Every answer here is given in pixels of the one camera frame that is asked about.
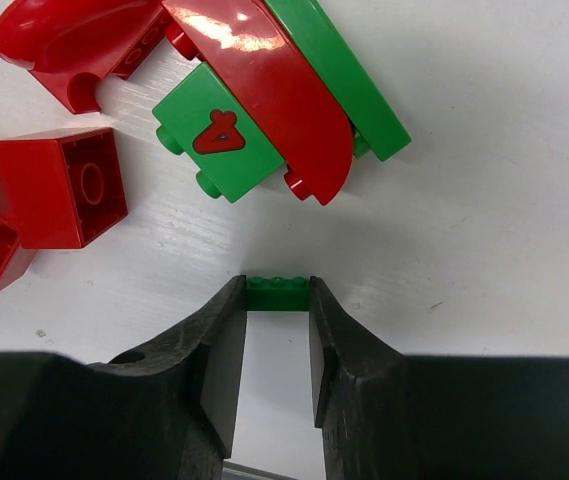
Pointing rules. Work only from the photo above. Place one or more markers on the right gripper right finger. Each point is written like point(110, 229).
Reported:
point(388, 415)

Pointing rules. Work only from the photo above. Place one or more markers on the red 2x2 brick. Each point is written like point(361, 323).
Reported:
point(64, 186)

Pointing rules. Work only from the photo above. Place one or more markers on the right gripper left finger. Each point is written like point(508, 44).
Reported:
point(165, 409)

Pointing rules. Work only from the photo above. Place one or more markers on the tiny green 1x3 brick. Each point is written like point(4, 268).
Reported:
point(277, 294)

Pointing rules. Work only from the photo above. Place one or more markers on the green curved long brick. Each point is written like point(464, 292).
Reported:
point(376, 126)

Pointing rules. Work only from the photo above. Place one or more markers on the green number four brick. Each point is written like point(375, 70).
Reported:
point(201, 118)

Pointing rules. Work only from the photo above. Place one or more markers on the red arch brick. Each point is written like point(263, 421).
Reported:
point(69, 47)

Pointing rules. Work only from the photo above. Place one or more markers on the red curved long brick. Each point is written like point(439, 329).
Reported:
point(253, 55)

